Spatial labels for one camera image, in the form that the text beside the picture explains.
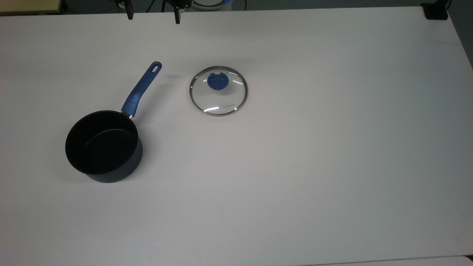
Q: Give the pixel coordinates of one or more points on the light wooden desk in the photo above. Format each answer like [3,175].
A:
[29,5]

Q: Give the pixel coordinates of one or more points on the black table clamp block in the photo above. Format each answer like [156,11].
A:
[436,10]

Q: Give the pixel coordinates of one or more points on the glass lid with blue knob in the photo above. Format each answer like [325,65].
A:
[218,92]

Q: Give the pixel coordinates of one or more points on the black Panda gripper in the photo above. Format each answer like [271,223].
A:
[183,3]

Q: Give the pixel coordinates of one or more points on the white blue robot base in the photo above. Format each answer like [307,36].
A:
[208,3]

